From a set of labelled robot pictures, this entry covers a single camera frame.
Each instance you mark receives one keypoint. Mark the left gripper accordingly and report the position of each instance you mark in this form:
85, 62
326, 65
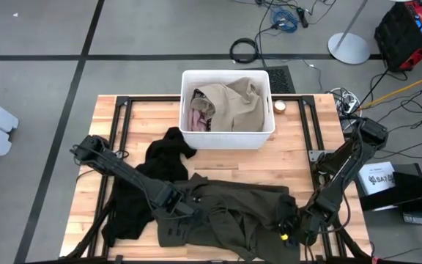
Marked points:
169, 199

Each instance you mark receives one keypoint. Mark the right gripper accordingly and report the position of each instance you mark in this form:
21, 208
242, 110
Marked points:
308, 225

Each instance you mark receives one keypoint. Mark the large black garment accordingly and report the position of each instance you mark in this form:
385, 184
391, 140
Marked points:
163, 161

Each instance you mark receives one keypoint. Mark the dark olive hoodie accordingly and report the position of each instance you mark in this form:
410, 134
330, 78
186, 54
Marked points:
233, 216

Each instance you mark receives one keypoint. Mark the white woven plastic basket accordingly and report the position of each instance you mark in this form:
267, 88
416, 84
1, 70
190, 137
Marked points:
225, 141

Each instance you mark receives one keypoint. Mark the pink towel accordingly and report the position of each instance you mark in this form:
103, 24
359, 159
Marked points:
197, 122

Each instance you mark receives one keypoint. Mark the khaki garment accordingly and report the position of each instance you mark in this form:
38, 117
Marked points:
240, 110

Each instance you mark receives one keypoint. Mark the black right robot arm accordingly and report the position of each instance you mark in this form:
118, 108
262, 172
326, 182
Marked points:
343, 165

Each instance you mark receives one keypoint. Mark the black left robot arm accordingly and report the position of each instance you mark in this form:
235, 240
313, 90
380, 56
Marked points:
123, 172

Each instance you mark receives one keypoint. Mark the white printed box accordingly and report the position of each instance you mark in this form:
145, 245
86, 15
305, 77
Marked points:
376, 177

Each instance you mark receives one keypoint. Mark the black cart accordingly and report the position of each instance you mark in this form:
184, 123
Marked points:
416, 187

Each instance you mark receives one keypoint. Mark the beige tape roll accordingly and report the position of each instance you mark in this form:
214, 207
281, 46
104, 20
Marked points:
280, 106

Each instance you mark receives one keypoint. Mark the white power strip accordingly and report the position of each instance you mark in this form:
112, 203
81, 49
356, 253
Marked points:
348, 106

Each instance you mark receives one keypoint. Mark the black floor grille mat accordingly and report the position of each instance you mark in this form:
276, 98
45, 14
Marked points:
280, 78

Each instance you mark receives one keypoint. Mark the white round stand base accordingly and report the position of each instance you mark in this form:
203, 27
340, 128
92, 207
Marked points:
348, 49

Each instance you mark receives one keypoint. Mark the black power strip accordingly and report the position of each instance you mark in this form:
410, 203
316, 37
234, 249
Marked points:
302, 16

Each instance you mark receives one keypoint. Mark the black and red case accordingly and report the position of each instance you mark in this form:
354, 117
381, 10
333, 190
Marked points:
398, 36

